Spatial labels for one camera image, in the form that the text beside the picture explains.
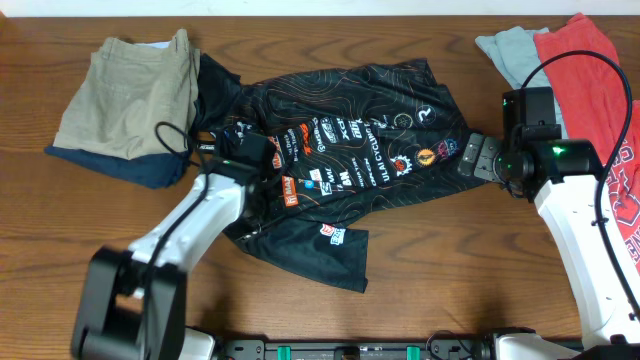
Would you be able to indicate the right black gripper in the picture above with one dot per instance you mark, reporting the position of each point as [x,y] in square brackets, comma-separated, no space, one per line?
[485,165]

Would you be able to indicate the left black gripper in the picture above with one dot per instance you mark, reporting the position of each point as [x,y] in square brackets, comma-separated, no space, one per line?
[243,230]

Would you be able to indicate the black cycling jersey with logos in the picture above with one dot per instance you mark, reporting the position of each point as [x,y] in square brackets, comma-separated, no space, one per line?
[349,142]

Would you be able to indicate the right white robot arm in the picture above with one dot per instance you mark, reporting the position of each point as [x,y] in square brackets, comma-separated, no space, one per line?
[560,177]

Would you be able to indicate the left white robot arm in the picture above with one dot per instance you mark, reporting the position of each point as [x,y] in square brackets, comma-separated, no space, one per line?
[133,303]

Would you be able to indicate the folded navy blue garment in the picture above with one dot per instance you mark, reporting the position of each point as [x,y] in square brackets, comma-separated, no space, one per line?
[153,171]

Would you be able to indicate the folded khaki shorts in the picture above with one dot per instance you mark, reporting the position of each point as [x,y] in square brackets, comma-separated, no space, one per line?
[128,89]

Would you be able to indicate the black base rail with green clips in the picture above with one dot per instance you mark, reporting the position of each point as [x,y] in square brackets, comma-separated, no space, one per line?
[443,345]

